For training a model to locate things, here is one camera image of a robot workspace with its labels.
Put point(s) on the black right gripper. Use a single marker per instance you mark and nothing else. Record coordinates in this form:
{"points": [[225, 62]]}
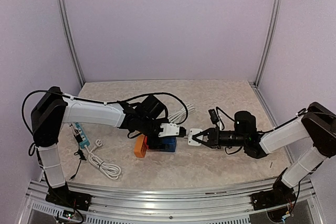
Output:
{"points": [[213, 139]]}

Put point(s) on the blue cube socket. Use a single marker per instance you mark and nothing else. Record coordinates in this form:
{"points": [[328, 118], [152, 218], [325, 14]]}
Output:
{"points": [[168, 144]]}

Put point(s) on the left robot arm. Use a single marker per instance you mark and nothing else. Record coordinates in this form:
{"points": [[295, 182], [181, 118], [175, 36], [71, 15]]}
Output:
{"points": [[143, 113]]}

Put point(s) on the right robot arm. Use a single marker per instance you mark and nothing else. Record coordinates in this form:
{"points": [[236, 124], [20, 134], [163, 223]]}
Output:
{"points": [[314, 122]]}

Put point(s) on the red cube socket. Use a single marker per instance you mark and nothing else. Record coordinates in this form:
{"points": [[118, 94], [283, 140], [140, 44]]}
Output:
{"points": [[156, 147]]}

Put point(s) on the orange USB socket block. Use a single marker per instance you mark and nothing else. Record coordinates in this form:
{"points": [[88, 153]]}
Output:
{"points": [[140, 147]]}

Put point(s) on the teal power strip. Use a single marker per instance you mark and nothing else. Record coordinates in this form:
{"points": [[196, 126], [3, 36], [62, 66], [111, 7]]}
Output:
{"points": [[84, 139]]}

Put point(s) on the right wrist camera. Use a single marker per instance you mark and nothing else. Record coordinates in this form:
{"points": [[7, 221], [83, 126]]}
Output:
{"points": [[213, 116]]}

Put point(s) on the aluminium front rail frame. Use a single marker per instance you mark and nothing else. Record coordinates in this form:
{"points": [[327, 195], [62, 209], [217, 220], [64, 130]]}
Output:
{"points": [[227, 204]]}

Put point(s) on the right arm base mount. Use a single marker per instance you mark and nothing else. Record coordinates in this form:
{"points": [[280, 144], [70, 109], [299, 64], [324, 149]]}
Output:
{"points": [[271, 198]]}

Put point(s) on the black charger with thin cable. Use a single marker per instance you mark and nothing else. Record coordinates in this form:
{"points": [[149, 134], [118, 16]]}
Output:
{"points": [[80, 155]]}

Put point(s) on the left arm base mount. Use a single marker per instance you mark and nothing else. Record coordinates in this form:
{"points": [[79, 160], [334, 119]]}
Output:
{"points": [[63, 196]]}

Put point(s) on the right aluminium corner post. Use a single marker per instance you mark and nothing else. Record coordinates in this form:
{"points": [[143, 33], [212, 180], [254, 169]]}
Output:
{"points": [[268, 42]]}

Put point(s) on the aluminium corner post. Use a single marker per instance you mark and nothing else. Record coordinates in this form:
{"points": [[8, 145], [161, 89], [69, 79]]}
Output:
{"points": [[268, 42], [70, 42]]}

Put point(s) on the left aluminium corner post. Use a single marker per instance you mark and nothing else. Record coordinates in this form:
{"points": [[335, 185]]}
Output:
{"points": [[70, 42]]}

